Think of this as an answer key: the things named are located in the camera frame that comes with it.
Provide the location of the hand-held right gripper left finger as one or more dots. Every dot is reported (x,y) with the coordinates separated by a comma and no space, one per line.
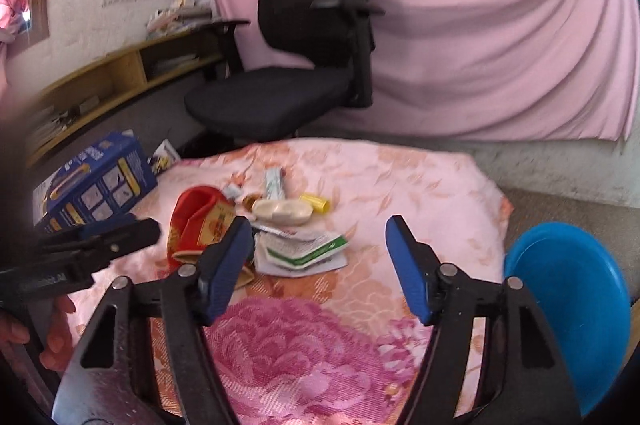
(232,265)

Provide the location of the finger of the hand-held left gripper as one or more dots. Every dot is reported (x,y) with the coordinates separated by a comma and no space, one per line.
(130,237)
(100,225)

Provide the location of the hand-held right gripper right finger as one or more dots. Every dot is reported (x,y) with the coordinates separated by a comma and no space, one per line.
(407,265)

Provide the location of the white foil wrapper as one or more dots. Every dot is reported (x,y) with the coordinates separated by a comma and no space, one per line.
(280,270)

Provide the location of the red gold packet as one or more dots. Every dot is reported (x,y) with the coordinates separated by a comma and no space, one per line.
(192,215)

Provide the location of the white plastic case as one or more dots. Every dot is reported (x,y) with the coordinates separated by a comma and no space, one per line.
(280,211)

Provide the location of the green white sachet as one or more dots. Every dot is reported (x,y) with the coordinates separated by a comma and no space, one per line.
(305,250)

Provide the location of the yellow plastic cap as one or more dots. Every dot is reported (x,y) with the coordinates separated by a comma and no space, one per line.
(316,202)

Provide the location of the blue plastic basin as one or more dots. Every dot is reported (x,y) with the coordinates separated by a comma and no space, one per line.
(565,295)

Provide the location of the person's left hand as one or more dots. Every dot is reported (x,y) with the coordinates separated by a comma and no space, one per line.
(59,335)

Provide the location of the blue cardboard box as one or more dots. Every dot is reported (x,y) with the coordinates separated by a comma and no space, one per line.
(100,185)

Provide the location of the small crumpled wrapper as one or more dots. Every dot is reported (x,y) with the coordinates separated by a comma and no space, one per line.
(233,191)

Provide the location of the pink floral blanket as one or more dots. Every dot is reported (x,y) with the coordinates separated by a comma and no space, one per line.
(400,185)

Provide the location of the small white yellow packet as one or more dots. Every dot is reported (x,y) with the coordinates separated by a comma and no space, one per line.
(164,155)

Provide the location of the white green tube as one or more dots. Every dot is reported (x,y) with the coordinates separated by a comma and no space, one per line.
(275,185)

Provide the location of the stack of papers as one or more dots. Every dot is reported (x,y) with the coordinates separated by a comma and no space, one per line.
(180,12)

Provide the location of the pink hanging sheet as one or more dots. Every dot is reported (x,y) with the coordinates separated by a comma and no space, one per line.
(475,30)

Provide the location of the wooden wall shelf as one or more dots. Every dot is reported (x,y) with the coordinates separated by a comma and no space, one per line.
(115,75)

